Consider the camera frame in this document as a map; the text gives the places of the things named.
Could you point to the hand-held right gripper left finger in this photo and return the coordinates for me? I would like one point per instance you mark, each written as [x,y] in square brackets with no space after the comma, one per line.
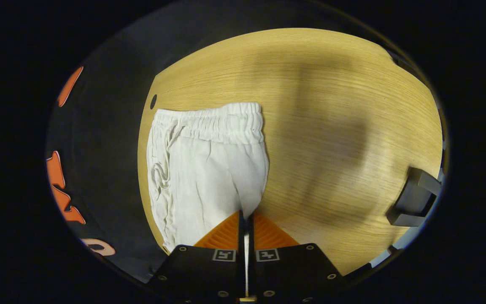
[240,270]

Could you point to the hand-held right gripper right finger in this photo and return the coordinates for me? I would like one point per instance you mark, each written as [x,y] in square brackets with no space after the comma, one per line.
[252,270]

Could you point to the white jeans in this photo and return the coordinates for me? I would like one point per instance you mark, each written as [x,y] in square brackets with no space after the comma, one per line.
[209,177]

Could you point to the black backdrop cloth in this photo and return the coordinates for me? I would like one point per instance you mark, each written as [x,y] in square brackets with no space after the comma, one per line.
[108,147]

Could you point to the dark grey table bracket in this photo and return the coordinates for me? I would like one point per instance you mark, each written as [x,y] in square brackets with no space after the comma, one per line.
[414,198]

